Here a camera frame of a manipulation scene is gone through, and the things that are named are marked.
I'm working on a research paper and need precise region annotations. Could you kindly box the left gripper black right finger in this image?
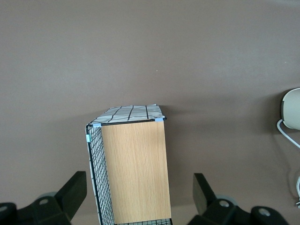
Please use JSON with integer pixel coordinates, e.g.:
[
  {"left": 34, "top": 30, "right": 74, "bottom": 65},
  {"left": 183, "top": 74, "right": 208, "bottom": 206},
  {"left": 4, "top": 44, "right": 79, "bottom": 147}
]
[{"left": 187, "top": 172, "right": 290, "bottom": 225}]

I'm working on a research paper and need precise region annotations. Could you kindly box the white toaster power cord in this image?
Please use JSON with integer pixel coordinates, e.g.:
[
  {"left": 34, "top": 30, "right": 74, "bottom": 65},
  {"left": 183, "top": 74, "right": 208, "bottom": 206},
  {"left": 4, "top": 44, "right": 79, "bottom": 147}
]
[{"left": 276, "top": 118, "right": 300, "bottom": 210}]

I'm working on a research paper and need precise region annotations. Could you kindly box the black wire mesh basket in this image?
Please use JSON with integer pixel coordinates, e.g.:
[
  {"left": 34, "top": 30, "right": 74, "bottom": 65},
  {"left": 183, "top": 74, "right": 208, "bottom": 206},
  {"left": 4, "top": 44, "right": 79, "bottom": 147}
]
[{"left": 84, "top": 105, "right": 173, "bottom": 225}]

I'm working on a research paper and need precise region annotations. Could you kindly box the light wooden shelf insert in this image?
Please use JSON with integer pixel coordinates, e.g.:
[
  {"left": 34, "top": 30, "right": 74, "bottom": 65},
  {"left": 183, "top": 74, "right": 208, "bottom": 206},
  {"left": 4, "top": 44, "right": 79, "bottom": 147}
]
[{"left": 101, "top": 121, "right": 172, "bottom": 225}]

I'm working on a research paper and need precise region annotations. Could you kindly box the white two-slot toaster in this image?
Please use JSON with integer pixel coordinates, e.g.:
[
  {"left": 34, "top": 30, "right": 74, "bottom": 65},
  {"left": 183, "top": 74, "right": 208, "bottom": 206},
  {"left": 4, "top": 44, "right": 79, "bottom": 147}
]
[{"left": 280, "top": 87, "right": 300, "bottom": 131}]

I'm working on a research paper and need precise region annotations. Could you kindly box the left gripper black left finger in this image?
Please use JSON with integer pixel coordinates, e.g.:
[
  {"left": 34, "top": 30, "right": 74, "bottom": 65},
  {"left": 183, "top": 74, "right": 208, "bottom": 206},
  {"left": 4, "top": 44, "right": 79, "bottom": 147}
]
[{"left": 0, "top": 171, "right": 88, "bottom": 225}]

